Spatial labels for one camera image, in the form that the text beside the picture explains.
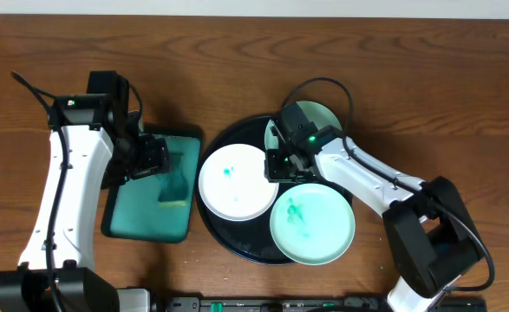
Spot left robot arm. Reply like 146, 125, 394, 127
0, 70, 171, 311

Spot black round tray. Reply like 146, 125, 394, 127
197, 116, 352, 264

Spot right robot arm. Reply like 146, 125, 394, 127
266, 123, 492, 311

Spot green yellow sponge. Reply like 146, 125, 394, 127
157, 153, 189, 206

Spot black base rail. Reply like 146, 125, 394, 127
153, 296, 488, 312

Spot mint green plate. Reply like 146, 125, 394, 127
264, 101, 342, 150
270, 184, 356, 265

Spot white plate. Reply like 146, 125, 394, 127
198, 144, 279, 222

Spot black rectangular water tray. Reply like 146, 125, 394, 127
101, 124, 203, 244

